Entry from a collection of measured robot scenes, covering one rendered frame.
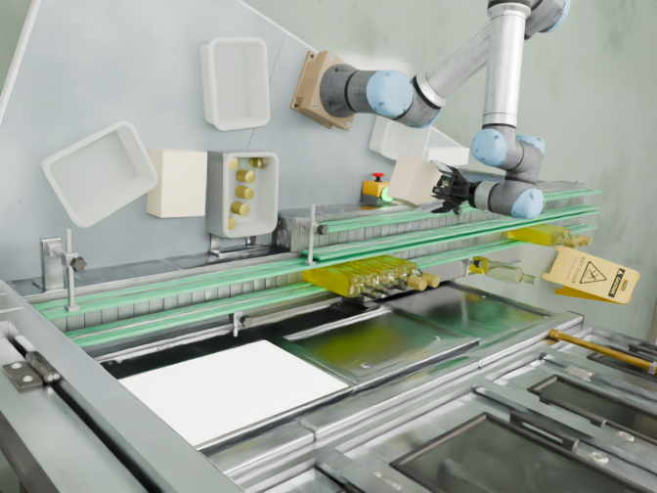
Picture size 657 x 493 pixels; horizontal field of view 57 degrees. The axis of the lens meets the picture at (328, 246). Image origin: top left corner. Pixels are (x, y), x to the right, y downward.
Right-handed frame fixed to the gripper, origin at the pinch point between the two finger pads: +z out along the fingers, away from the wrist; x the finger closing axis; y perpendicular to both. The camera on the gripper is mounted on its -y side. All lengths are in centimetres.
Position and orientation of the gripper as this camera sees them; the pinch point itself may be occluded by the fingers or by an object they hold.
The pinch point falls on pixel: (423, 186)
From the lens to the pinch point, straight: 171.7
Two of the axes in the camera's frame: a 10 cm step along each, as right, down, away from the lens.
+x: -3.1, 9.5, 0.0
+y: -6.7, -2.2, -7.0
